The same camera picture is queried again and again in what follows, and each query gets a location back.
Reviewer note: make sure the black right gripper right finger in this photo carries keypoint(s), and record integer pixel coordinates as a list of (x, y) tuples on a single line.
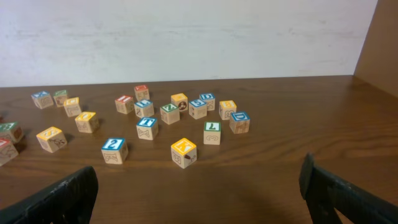
[(326, 194)]

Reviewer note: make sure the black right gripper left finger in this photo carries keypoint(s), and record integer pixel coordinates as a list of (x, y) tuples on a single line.
[(70, 200)]

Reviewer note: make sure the yellow block near I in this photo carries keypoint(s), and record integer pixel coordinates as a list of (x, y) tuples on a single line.
[(52, 139)]

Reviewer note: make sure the blue 2 block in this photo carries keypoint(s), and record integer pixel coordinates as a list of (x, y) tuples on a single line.
[(115, 151)]

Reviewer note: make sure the red I block lower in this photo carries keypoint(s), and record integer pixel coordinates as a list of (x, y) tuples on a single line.
[(7, 151)]

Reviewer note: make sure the red i block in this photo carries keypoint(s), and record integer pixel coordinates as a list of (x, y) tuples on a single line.
[(124, 104), (7, 151)]

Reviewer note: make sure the yellow block middle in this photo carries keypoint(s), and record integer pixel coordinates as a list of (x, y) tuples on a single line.
[(87, 122)]

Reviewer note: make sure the yellow block far centre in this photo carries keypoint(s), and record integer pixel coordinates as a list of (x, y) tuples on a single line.
[(72, 106)]

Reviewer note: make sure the green B block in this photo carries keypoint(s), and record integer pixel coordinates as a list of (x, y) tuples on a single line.
[(11, 131)]

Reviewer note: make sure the blue T block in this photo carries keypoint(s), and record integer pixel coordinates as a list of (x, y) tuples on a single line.
[(147, 128)]

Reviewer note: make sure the green N block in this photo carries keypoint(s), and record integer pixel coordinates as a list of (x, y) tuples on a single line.
[(60, 97)]

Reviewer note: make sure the blue X block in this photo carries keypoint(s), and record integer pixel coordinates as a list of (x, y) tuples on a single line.
[(42, 99)]

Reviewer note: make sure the blue D block right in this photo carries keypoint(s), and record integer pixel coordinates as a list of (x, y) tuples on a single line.
[(239, 122)]

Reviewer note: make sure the blue d block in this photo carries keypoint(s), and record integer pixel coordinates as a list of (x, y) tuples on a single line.
[(239, 122), (209, 99)]

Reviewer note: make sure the red I block upper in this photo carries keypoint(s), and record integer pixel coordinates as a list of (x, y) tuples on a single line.
[(124, 104)]

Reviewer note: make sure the blue L block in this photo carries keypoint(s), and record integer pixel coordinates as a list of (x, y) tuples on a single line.
[(144, 108)]

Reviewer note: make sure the yellow K block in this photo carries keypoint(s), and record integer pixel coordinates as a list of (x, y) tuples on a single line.
[(184, 152)]

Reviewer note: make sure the green 7 block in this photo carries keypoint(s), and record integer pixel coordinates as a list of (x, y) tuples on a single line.
[(212, 133)]

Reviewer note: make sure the yellow 8 block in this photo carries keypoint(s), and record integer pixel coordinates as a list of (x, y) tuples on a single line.
[(226, 108)]

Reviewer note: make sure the red block far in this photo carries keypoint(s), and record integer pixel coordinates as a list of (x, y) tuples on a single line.
[(142, 92)]

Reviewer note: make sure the green Z block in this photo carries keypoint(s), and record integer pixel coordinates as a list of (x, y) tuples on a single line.
[(170, 113)]

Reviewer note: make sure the blue D block far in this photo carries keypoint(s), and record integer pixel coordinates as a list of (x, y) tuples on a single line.
[(209, 99)]

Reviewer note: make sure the yellow block with ball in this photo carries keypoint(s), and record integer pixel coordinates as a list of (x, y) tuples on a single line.
[(180, 100)]

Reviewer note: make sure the blue 5 block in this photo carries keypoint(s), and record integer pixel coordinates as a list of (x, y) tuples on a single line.
[(197, 109)]

